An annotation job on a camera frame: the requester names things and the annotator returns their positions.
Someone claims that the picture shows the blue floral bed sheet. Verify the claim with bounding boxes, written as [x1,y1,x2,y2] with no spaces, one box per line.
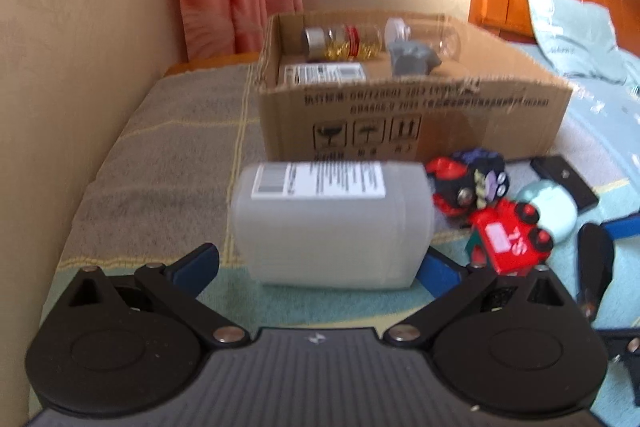
[500,42,640,228]

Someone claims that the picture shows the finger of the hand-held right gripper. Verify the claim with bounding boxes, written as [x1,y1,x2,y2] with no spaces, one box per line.
[597,328,640,364]
[597,213,640,241]

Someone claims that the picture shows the dark toy car red wheels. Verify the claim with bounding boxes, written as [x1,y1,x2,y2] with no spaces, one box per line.
[425,148,511,220]

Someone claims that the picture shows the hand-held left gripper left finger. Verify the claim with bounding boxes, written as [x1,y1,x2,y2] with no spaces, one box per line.
[65,243,251,350]

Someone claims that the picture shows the brown cardboard box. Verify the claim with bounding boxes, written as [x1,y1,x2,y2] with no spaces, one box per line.
[254,9,575,164]

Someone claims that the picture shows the clear plastic jar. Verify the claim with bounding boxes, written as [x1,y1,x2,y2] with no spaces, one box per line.
[384,18,462,60]

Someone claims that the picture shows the clear labelled plastic case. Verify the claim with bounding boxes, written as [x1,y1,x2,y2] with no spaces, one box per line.
[281,62,367,86]

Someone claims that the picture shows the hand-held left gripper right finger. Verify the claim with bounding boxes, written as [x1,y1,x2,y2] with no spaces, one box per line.
[383,249,569,350]

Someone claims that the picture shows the black rectangular card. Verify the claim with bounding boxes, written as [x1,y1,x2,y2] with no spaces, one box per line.
[530,155,600,212]

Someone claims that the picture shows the red toy train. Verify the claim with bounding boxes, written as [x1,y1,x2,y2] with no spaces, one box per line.
[465,198,556,278]

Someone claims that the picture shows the translucent white plastic bottle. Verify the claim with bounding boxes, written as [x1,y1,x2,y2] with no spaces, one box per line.
[231,161,435,290]

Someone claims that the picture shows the grey elephant toy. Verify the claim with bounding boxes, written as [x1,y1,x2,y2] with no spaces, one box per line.
[389,39,443,78]

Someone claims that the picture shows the capsule bottle with silver cap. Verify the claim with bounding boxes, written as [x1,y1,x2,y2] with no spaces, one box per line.
[301,24,386,62]

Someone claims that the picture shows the black oval case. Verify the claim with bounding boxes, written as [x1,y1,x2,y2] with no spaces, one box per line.
[575,223,615,320]

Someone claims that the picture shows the light blue pillow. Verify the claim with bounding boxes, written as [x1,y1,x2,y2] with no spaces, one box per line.
[520,0,640,85]

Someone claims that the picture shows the mint green earbud case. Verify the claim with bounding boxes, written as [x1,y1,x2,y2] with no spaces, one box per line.
[515,181,578,242]

